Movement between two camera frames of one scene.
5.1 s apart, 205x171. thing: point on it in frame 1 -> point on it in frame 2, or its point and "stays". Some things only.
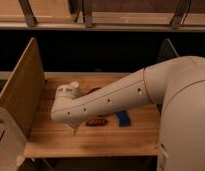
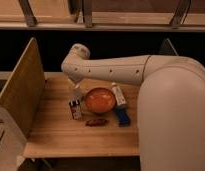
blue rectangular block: x=123 y=119 stays
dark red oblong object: x=96 y=122 stays
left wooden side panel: x=22 y=92 stays
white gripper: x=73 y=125 -> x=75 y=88
